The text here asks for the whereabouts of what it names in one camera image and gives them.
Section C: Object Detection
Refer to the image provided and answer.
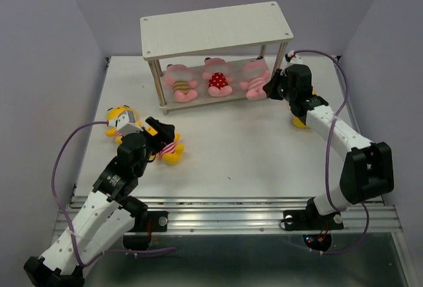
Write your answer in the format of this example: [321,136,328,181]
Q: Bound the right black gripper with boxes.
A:
[262,68,296,103]

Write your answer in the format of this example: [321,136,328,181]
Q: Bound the yellow toy red stripes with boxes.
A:
[156,134,184,165]

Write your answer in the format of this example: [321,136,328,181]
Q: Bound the pink frog toy striped shirt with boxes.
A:
[239,56,270,101]

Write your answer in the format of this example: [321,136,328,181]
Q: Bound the yellow toy blue striped shirt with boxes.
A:
[289,87,318,128]

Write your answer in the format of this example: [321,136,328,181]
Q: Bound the pink frog toy orange stripes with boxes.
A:
[165,64,198,103]

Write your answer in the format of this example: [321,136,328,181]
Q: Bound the pink frog toy polka-dot dress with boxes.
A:
[202,57,233,97]

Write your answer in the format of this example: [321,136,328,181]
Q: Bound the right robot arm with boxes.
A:
[264,64,394,231]

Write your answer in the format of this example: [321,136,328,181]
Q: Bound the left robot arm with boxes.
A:
[24,109,176,286]

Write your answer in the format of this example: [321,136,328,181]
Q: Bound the white two-tier shelf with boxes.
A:
[139,1,293,114]

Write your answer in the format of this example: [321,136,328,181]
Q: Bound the yellow toy pink stripes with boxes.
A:
[105,105,143,144]

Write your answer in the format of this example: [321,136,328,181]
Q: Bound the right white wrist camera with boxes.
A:
[285,50,304,67]

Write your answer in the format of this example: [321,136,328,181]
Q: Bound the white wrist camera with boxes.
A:
[285,50,304,67]
[105,109,141,136]

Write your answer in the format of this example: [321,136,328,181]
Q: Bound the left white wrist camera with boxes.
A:
[105,109,141,136]

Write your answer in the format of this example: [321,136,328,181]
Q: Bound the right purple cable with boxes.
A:
[290,49,370,255]

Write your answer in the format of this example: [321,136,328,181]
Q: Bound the purple cable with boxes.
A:
[290,49,370,255]
[52,120,177,270]

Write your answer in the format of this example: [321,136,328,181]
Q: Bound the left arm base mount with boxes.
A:
[122,196,169,233]

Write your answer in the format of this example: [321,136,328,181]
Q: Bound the aluminium rail frame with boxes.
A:
[67,56,422,286]

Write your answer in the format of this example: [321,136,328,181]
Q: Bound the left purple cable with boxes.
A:
[52,120,177,270]

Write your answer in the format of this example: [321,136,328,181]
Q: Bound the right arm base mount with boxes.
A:
[280,210,344,232]

